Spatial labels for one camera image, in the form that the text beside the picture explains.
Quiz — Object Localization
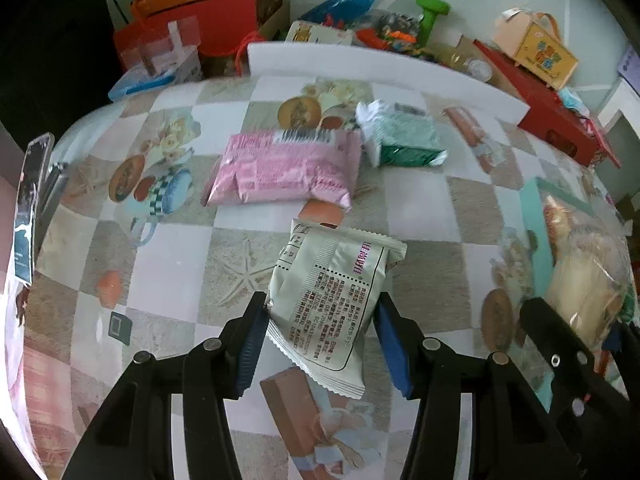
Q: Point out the red gift box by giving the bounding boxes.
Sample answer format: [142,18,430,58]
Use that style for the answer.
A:
[472,40,603,166]

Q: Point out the teal-rimmed white cardboard tray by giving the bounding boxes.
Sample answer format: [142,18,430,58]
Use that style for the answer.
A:
[519,176,640,356]

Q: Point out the yellow wooden handbag box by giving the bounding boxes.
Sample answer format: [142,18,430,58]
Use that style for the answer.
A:
[492,8,580,90]

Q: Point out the grey flat device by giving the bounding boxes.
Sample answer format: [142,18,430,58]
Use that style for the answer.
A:
[35,161,69,256]

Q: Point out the clear bun packet orange label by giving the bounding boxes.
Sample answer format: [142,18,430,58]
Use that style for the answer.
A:
[545,220,633,356]

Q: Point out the large red box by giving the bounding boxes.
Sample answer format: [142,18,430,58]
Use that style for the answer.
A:
[114,0,261,71]

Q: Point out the cream snack box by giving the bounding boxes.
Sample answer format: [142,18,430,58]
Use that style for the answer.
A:
[285,20,353,46]

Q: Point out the white board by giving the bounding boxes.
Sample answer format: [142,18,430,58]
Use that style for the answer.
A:
[247,41,532,123]

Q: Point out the green dumbbell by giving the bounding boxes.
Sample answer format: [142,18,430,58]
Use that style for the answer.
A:
[416,0,451,48]

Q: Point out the teal face mask pack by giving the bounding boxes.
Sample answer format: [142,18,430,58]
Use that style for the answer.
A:
[557,87,588,116]

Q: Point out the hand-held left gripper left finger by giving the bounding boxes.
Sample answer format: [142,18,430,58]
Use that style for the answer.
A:
[60,291,269,480]

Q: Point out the white round object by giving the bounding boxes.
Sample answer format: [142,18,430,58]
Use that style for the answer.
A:
[465,57,493,81]

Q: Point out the smartphone in clear case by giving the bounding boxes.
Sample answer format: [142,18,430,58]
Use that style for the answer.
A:
[12,132,55,286]

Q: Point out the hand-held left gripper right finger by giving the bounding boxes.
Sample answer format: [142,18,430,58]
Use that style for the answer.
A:
[372,291,568,480]

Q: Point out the small black card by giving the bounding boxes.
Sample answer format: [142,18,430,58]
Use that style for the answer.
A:
[107,311,133,343]

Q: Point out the white snack packet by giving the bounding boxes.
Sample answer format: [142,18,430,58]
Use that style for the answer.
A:
[265,217,408,401]

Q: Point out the mint green snack packet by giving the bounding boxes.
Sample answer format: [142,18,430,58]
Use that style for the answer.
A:
[356,100,448,168]

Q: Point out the purple perforated basket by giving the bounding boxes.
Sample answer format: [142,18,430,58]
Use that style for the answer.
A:
[619,45,640,78]

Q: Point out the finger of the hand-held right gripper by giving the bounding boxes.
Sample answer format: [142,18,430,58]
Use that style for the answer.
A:
[602,320,640,397]
[520,297,601,386]

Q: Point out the white desk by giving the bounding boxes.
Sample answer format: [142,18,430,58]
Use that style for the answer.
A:
[597,80,640,131]

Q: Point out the clear plastic boxes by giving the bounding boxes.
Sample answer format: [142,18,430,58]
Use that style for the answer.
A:
[107,15,203,102]

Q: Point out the dark green biscuit packet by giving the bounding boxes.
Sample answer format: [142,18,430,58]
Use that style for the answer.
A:
[619,282,640,326]

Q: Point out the blue liquid bottle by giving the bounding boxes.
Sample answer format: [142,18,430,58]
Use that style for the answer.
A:
[300,0,386,26]

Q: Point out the pink snack packet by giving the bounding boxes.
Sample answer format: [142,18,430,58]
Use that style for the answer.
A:
[202,127,363,211]

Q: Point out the orange cracker packet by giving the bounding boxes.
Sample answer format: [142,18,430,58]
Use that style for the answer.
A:
[542,195,576,241]

